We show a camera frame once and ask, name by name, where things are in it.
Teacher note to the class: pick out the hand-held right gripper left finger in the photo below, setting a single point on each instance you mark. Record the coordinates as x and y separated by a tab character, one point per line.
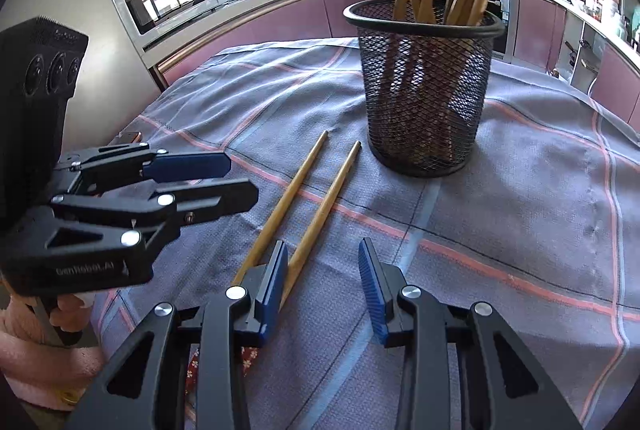
272	290

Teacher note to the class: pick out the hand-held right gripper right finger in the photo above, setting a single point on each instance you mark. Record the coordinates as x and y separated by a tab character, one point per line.
372	290

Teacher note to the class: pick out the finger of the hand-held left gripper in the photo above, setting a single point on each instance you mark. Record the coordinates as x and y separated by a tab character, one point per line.
225	197
185	165

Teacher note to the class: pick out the black mesh utensil holder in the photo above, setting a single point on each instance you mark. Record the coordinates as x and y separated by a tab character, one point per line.
380	75

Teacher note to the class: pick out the person's left forearm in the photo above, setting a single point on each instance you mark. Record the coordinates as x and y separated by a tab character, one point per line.
40	360

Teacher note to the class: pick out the person's left hand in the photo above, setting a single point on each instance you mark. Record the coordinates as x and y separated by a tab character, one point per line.
67	310

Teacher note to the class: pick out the dark brown wooden object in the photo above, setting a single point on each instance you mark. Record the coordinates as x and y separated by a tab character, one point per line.
129	138

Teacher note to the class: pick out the grey checked tablecloth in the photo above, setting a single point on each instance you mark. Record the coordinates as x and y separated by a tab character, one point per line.
525	210

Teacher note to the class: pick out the purple kitchen cabinets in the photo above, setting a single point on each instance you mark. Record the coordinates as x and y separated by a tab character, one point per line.
280	17

